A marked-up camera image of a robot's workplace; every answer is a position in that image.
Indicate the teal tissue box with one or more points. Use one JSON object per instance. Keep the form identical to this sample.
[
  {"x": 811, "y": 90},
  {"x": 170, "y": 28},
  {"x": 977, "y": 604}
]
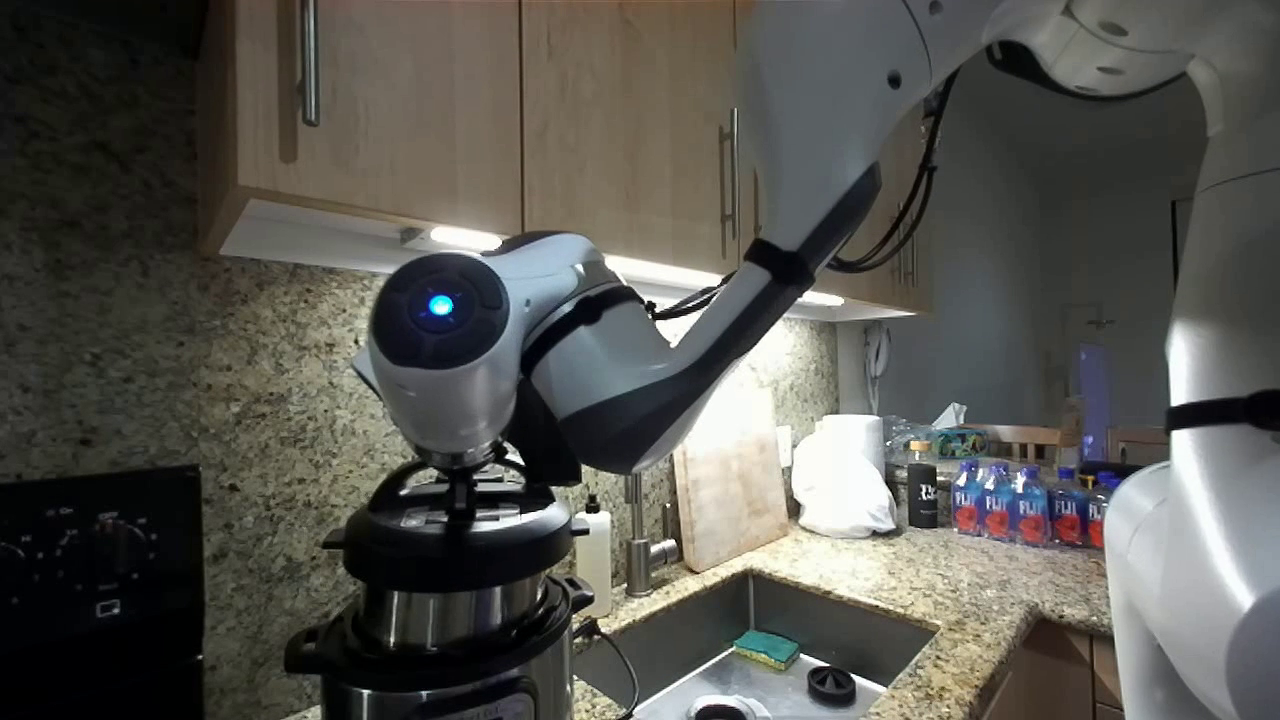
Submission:
[{"x": 941, "y": 428}]

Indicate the dark jar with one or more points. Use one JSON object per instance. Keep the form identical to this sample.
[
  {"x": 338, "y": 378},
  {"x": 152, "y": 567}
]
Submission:
[{"x": 920, "y": 499}]

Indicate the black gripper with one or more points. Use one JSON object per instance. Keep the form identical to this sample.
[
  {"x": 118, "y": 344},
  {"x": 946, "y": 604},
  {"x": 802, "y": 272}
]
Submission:
[{"x": 463, "y": 477}]

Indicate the wide wooden cabinet door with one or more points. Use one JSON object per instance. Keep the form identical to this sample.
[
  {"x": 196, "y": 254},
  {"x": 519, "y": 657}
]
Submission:
[{"x": 403, "y": 107}]

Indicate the wooden base cabinet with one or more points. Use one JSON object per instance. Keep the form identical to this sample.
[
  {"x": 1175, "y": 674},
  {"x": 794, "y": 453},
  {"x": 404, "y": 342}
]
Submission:
[{"x": 1047, "y": 674}]

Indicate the chrome faucet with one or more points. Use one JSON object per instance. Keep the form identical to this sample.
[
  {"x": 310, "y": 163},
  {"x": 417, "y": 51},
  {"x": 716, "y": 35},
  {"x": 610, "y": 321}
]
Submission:
[{"x": 644, "y": 535}]

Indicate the under-cabinet light strip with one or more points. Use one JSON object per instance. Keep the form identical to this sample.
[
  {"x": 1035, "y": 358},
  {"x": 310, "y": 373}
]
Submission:
[{"x": 333, "y": 244}]

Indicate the stainless steel inner pot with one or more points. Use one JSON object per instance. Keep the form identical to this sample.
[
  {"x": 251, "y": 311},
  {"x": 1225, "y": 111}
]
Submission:
[{"x": 444, "y": 618}]

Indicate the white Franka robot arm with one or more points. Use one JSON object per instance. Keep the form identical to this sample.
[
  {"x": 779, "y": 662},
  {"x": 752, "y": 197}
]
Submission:
[{"x": 824, "y": 80}]

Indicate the wooden cutting board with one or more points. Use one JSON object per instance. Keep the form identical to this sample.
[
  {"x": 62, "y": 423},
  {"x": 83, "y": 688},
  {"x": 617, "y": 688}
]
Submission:
[{"x": 730, "y": 493}]

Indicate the tall blue bottle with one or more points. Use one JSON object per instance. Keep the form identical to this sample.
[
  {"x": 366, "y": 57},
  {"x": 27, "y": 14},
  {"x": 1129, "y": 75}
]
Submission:
[{"x": 1098, "y": 401}]

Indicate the green dish sponge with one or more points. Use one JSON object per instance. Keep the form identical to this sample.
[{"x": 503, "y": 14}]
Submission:
[{"x": 767, "y": 648}]

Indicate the black stove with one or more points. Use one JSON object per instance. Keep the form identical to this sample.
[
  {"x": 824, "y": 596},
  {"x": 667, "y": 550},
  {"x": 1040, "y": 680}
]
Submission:
[{"x": 92, "y": 586}]

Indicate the blue red labelled bottle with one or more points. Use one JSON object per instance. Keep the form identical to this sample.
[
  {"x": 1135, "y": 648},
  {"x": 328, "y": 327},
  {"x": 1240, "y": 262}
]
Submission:
[
  {"x": 1035, "y": 515},
  {"x": 999, "y": 504},
  {"x": 1071, "y": 515},
  {"x": 968, "y": 504},
  {"x": 1101, "y": 518}
]

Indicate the pressure cooker base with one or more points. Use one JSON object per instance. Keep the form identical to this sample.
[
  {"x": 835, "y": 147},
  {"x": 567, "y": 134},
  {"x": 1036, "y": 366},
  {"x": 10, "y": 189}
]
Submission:
[{"x": 442, "y": 674}]

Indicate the stainless steel sink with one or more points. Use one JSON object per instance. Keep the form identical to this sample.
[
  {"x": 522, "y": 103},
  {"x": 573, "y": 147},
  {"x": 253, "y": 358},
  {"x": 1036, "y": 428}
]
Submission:
[{"x": 692, "y": 635}]

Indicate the black sink stopper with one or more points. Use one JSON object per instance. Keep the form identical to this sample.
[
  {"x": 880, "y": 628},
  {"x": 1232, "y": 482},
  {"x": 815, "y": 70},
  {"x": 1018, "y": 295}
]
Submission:
[{"x": 829, "y": 687}]

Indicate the black pressure cooker lid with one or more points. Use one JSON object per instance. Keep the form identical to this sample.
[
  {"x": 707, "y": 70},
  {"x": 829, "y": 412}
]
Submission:
[{"x": 463, "y": 540}]

